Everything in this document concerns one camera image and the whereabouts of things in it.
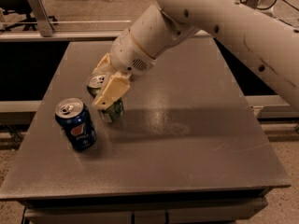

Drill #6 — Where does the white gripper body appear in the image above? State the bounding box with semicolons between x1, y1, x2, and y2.
110;29;156;76

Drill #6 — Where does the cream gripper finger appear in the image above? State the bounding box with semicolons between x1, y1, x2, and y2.
92;72;131;110
93;53;113;74

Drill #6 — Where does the green soda can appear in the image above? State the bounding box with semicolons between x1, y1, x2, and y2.
87;72;124;122

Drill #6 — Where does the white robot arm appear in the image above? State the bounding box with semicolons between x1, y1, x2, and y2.
93;0;299;110

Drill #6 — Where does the blue pepsi can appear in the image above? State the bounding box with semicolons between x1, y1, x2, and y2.
55;98;96;151

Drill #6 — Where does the black office chair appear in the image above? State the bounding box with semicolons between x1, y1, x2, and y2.
0;0;59;32

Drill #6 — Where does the grey table drawer front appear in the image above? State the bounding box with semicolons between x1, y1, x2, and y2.
21;197;268;224

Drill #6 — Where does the left metal bracket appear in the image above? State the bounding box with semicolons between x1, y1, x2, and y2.
28;0;54;37

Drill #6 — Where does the black cable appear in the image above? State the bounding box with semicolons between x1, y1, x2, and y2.
238;0;299;12

